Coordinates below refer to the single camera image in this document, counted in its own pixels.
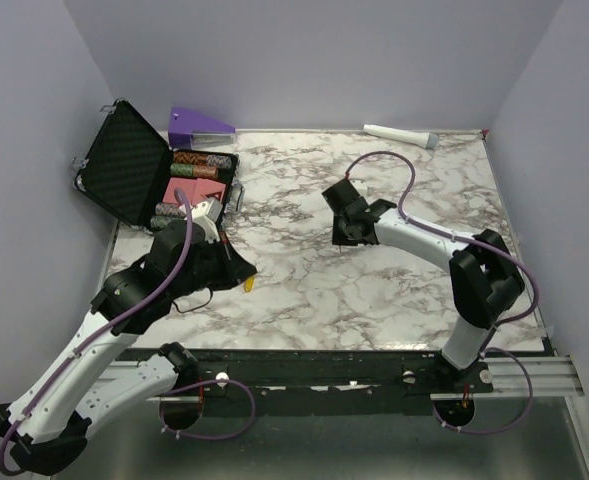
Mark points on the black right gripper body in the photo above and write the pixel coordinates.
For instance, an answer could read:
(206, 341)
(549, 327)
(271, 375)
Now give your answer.
(341, 233)

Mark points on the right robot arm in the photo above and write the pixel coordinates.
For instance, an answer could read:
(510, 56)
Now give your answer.
(485, 283)

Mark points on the black poker chip case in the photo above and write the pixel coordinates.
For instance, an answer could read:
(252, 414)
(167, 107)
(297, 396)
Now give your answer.
(127, 168)

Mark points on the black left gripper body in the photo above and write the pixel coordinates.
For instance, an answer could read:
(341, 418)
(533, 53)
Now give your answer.
(211, 268)

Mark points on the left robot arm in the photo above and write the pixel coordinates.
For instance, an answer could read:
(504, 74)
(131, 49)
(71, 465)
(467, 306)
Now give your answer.
(49, 426)

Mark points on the orange green chip stack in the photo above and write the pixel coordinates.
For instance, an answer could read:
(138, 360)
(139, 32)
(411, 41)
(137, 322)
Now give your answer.
(191, 171)

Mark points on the white cylindrical marker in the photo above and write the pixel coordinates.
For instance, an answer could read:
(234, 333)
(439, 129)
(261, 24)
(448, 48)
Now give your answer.
(424, 140)

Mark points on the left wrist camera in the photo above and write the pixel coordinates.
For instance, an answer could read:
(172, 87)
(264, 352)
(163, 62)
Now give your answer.
(206, 214)

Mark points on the blue grey chip stack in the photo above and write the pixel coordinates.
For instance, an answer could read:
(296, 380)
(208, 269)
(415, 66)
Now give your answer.
(203, 159)

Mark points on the purple green chip stack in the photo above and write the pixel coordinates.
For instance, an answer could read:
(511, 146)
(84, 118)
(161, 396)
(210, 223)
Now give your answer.
(164, 214)

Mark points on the pink card deck box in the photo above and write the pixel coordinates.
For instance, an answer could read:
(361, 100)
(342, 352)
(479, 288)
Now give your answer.
(196, 190)

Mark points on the purple plastic wedge block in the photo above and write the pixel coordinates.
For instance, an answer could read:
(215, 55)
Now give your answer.
(190, 129)

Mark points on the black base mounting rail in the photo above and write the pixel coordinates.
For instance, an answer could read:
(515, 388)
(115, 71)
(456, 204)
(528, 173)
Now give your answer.
(323, 383)

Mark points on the yellow plastic key tag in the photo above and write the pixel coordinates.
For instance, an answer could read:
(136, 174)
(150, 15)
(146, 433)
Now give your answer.
(249, 284)

